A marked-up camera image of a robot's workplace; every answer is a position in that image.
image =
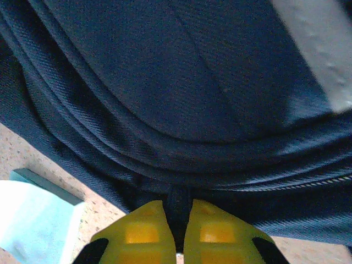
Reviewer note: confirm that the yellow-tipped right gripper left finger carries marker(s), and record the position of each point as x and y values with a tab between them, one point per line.
137	236

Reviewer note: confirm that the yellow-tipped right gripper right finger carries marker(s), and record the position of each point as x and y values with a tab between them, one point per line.
220	236

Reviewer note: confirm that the light blue sticky note pad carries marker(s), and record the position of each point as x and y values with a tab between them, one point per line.
33	220

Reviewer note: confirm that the navy blue backpack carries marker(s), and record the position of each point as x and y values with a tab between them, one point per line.
165	82

